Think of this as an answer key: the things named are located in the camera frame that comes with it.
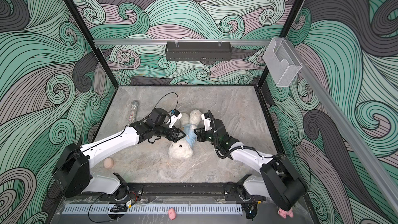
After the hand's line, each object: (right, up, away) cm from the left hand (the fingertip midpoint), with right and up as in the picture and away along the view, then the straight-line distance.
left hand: (182, 132), depth 80 cm
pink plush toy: (+46, -32, -15) cm, 58 cm away
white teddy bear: (0, -8, -3) cm, 8 cm away
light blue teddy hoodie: (+5, -3, +1) cm, 6 cm away
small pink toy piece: (-3, -33, -14) cm, 36 cm away
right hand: (+6, 0, +3) cm, 7 cm away
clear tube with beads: (-35, +8, +20) cm, 41 cm away
